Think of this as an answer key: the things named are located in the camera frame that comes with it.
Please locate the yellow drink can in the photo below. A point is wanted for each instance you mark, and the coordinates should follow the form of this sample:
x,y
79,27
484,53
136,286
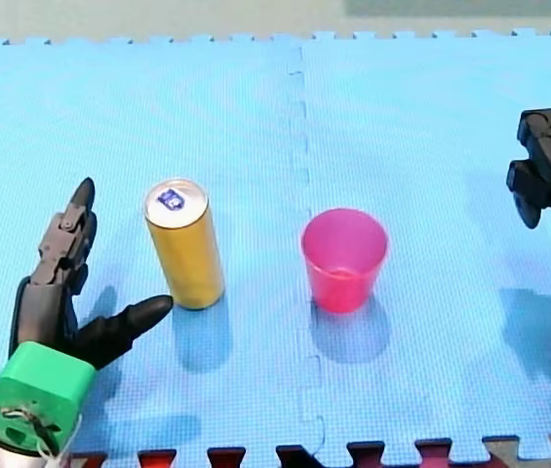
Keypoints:
x,y
184,248

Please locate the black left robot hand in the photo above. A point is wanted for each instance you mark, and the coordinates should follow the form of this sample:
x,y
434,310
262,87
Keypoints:
x,y
60,292

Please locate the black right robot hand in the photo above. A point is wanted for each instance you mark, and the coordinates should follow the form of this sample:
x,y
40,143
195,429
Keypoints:
x,y
550,161

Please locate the pink plastic cup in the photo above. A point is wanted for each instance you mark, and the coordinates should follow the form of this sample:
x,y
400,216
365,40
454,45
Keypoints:
x,y
343,263

